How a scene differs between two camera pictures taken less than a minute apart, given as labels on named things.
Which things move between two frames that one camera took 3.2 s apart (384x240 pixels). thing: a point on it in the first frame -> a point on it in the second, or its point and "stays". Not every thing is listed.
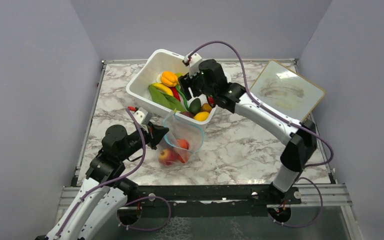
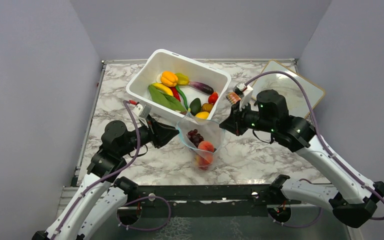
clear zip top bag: [183, 137] -> [202, 137]
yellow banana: [163, 87] stays
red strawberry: [211, 100] stays
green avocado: [195, 106] stays
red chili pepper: [175, 93] stays
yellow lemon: [201, 116] stays
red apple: [169, 156] -> [205, 160]
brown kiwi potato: [206, 107] stays
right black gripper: [185, 82] -> [234, 123]
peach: [183, 143] -> [206, 145]
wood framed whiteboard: [287, 90] stays
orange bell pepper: [169, 78] stays
